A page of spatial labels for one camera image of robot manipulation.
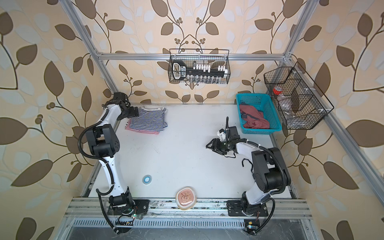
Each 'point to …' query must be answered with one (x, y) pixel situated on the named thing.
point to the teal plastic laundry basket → (264, 102)
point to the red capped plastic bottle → (277, 90)
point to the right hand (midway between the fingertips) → (210, 149)
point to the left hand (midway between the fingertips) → (130, 112)
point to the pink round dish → (186, 198)
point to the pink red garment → (252, 123)
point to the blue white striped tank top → (153, 119)
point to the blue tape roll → (146, 179)
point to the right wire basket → (302, 104)
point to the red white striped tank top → (128, 128)
